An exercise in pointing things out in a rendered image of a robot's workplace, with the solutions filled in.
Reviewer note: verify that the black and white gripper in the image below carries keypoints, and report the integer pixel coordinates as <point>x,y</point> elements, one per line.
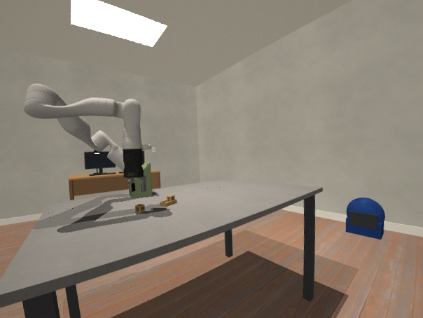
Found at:
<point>132,158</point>

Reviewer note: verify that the small wooden tray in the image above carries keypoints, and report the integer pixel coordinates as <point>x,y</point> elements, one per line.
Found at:
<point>165,203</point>

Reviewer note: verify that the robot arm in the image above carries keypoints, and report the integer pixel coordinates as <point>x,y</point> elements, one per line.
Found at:
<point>43,102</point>

